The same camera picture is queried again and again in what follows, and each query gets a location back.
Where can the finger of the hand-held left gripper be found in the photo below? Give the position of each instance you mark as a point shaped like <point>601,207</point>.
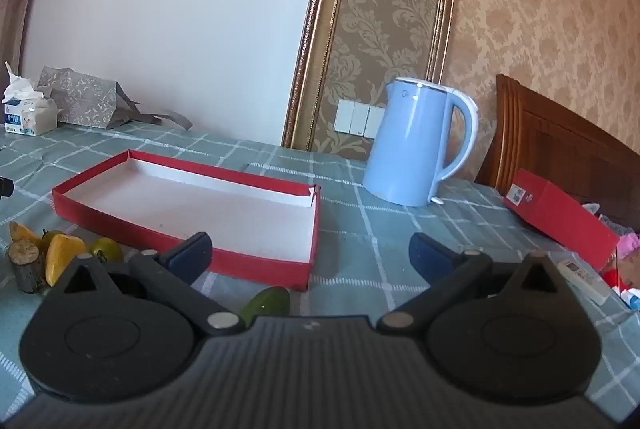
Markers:
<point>5,187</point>

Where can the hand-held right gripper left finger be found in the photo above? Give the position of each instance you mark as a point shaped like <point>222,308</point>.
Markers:
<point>192,256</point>

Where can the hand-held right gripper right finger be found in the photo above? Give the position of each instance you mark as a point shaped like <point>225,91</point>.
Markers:
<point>425,254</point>

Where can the small yellow mango piece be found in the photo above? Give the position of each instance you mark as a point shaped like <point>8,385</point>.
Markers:
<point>22,233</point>

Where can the red cardboard tray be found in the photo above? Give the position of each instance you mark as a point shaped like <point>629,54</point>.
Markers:
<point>200,204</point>

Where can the light-topped sugarcane piece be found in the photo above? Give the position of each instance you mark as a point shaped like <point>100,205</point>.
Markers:
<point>22,266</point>

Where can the green orange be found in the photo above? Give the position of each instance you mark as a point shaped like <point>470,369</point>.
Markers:
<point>107,250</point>

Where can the short cucumber piece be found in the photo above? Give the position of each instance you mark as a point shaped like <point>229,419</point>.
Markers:
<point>267,301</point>

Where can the large yellow mango piece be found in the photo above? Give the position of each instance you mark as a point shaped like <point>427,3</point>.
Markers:
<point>60,256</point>

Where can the white tissue box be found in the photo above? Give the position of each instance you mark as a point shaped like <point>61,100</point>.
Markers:
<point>30,119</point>

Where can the green checked tablecloth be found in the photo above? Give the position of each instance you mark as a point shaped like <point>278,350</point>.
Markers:
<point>350,249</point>

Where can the light blue electric kettle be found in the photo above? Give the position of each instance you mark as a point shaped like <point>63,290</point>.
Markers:
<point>405,144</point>

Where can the grey patterned gift bag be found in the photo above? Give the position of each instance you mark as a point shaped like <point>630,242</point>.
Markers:
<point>80,99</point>

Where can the red cardboard box lid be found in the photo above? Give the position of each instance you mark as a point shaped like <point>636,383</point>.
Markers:
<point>560,209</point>

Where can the white remote control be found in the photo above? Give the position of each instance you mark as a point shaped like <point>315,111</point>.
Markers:
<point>582,279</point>

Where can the brown wooden headboard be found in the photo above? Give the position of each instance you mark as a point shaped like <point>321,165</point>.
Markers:
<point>550,134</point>

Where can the pink cloth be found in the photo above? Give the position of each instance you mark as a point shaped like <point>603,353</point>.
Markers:
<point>627,241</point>

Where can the white wall switch panel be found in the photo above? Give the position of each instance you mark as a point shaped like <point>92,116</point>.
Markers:
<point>357,116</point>

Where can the gold wall panel frame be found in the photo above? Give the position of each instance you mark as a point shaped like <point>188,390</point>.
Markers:
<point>316,34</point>

